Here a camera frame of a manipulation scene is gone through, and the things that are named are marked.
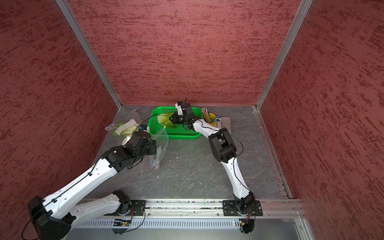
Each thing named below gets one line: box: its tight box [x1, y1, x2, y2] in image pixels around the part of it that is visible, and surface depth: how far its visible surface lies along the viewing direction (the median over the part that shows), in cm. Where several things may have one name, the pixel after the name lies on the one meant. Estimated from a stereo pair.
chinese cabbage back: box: [157, 112, 178, 129], surface depth 100 cm
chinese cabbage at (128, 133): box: [113, 122, 140, 137], surface depth 97 cm
